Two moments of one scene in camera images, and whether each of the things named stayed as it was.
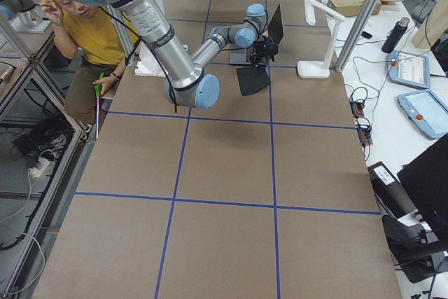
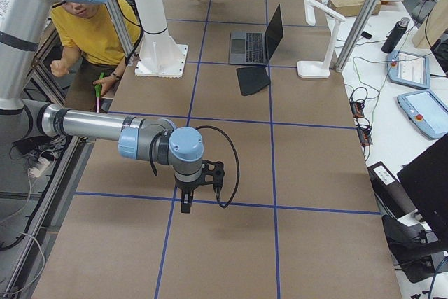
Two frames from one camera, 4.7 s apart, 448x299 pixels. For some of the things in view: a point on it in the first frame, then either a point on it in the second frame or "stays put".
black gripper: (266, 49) -> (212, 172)
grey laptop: (264, 47) stays put
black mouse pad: (252, 79) stays put
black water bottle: (395, 35) stays put
